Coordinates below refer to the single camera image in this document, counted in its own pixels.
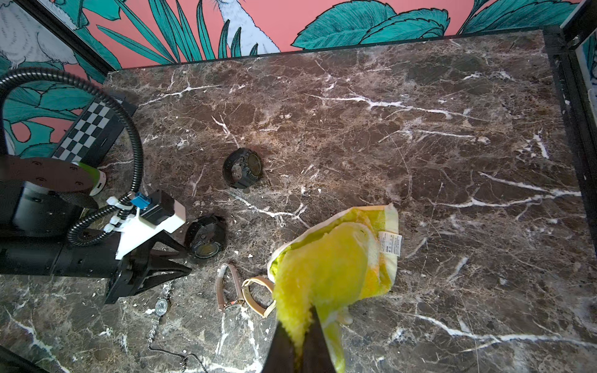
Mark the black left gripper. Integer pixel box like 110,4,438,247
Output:
1,231,191,305

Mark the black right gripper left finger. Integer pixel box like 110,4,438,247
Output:
261,322,297,373

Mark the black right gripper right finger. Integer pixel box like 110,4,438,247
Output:
300,306,336,373

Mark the yellow green patterned towel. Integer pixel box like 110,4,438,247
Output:
267,204,402,372

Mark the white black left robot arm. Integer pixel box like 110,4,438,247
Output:
1,155,191,304

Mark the green white cylinder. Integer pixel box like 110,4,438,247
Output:
76,162,107,197

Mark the black white checkerboard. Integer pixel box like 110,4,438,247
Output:
51,99,124,167

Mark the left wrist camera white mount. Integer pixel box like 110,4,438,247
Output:
104,190,187,260

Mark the silver chain watch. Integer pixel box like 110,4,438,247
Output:
147,280,208,373

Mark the black corrugated left cable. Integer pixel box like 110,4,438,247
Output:
0,66,145,248

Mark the brown strap watch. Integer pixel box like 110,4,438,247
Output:
215,263,245,312

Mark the black left frame post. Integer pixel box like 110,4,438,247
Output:
16,1,121,82

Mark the black frame post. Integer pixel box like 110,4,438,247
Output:
16,1,121,82
543,1,596,243

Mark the black right frame post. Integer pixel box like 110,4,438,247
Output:
543,1,596,243

